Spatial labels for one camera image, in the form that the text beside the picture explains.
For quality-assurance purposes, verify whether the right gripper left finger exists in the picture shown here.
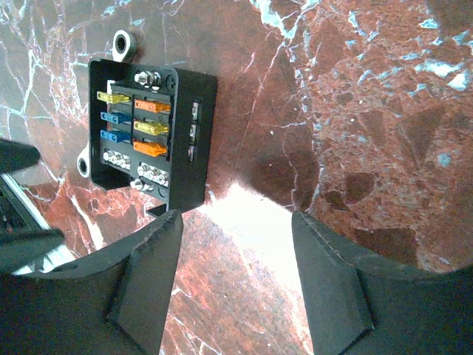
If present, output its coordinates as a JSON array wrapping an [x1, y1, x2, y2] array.
[[1, 210, 183, 354]]

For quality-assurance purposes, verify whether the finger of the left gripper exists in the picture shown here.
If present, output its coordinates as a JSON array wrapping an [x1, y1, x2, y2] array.
[[0, 138, 41, 174], [1, 229, 63, 274]]

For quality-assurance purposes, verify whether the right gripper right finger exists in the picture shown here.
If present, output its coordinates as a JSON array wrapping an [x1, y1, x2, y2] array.
[[291, 211, 472, 354]]

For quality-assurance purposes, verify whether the blue blade fuse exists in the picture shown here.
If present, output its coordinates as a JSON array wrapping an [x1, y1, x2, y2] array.
[[100, 112, 132, 124], [100, 129, 131, 143]]

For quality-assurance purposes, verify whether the orange blade fuse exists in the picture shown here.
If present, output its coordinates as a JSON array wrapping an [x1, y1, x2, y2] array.
[[133, 141, 167, 157]]

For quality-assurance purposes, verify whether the black fuse box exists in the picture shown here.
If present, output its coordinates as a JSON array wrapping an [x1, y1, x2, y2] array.
[[77, 30, 217, 217]]

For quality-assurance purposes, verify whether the yellow blade fuse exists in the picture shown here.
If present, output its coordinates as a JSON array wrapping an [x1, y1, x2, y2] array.
[[97, 91, 132, 104]]

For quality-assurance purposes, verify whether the yellow fuse in box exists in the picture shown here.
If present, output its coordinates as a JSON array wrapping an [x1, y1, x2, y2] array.
[[133, 121, 169, 136]]

